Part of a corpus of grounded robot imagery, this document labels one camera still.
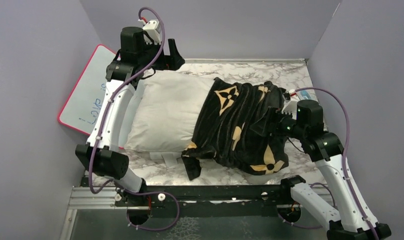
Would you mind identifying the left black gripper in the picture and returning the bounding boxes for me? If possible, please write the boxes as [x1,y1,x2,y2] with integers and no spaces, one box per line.
[137,37,184,70]

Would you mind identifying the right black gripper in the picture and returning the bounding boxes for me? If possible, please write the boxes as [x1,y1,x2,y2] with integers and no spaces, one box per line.
[250,105,307,141]

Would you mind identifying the white pillow insert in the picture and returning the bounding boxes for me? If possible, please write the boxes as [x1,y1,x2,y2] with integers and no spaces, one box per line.
[124,71,214,167]

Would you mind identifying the black floral pillowcase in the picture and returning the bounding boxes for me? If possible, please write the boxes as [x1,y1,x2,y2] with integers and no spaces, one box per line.
[181,77,289,181]

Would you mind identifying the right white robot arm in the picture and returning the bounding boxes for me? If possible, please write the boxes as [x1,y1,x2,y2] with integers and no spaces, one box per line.
[250,99,391,240]

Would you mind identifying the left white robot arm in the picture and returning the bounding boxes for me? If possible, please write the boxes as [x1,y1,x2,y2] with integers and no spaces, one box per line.
[75,20,185,206]

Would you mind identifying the blue packaged small item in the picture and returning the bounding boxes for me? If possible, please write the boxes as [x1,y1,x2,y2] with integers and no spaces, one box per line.
[296,88,314,100]

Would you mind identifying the pink framed whiteboard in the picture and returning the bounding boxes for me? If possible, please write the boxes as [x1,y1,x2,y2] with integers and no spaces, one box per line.
[58,44,116,135]

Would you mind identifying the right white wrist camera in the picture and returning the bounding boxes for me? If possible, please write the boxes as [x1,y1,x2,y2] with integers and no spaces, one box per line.
[281,89,300,116]

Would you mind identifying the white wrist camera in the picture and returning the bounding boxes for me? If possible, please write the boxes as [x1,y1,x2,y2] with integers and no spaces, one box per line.
[281,89,300,116]
[143,19,162,45]

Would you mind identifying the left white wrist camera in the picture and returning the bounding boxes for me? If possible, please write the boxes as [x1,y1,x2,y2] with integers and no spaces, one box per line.
[143,19,162,45]

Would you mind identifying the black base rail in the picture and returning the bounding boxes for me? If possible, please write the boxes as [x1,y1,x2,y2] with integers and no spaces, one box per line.
[110,180,302,221]

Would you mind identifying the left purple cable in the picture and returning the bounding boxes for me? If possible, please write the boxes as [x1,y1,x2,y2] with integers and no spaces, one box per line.
[88,6,181,232]

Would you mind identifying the aluminium frame rail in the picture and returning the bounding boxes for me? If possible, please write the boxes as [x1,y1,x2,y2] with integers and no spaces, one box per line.
[60,187,150,240]

